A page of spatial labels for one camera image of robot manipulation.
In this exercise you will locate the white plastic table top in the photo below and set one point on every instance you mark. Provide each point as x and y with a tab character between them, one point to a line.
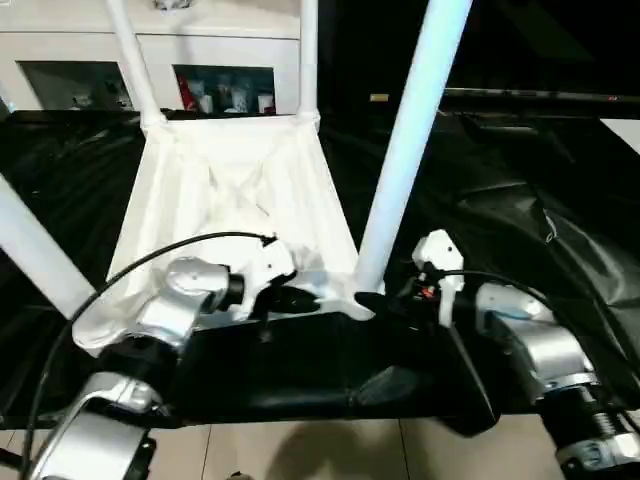
165	200

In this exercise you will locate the black mat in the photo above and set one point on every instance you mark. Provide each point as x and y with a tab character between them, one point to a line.
525	225

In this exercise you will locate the small tan label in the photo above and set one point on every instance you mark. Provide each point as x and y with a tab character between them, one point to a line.
378	97

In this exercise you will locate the red packet in cabinet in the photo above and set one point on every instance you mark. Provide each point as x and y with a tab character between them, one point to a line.
187	95

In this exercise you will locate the white flat board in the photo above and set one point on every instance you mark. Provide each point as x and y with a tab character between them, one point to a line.
622	131

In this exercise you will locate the black metal table leg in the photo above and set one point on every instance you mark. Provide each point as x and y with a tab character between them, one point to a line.
7	457

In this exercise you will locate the white cabinet with glass doors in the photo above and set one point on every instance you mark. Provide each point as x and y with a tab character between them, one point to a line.
75	47

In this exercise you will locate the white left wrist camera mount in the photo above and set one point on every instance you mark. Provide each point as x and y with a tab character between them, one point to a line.
270	260

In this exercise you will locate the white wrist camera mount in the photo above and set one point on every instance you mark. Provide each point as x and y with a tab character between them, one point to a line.
442	255
270	260

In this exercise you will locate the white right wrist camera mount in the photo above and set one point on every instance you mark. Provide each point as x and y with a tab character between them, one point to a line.
442	255

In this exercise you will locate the black metal rail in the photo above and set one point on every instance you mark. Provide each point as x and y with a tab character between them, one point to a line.
540	94

